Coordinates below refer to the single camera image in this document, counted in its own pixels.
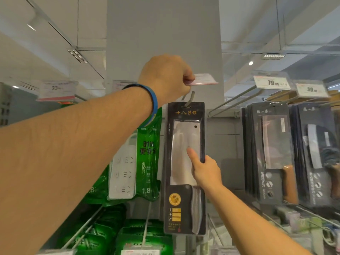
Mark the person's right hand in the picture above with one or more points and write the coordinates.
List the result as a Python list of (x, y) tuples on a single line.
[(208, 175)]

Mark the black linear track light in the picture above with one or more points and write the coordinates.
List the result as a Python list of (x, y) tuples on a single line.
[(77, 56), (273, 56)]

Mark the white track spot light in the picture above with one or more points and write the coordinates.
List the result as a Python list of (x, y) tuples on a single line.
[(34, 23)]

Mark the grey metal display shelf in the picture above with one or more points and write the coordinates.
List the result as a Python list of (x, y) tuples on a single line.
[(223, 146)]

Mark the person's left hand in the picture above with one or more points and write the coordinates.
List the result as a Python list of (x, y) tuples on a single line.
[(167, 79)]

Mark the blue wristband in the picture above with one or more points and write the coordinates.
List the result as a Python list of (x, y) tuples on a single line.
[(154, 103)]

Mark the person's right forearm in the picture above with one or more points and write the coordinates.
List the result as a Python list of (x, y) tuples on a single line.
[(252, 225)]

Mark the black packaged cleaver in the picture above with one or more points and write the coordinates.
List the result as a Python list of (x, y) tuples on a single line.
[(183, 146)]

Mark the person's left forearm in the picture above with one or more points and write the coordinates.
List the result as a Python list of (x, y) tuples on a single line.
[(58, 161)]

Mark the white flip price tag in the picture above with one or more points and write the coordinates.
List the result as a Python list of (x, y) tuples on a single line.
[(204, 79)]

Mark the brown cardboard box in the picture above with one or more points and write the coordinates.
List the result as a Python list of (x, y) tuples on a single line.
[(332, 97)]

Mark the packaged cleaver wooden handle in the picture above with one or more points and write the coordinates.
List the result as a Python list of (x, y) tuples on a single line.
[(271, 146)]

